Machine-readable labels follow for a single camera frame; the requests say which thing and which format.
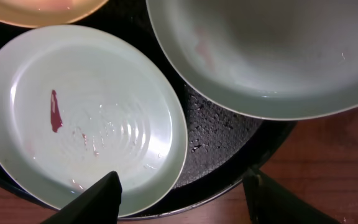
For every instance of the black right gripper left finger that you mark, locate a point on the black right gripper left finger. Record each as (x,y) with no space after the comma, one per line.
(99,204)

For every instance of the green plate with red smear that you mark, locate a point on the green plate with red smear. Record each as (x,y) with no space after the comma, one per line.
(269,59)

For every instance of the round black tray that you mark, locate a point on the round black tray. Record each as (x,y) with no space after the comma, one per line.
(221,144)

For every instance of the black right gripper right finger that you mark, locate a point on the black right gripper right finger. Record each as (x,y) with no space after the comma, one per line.
(270,203)

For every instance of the yellow plate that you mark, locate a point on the yellow plate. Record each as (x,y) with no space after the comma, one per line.
(32,14)

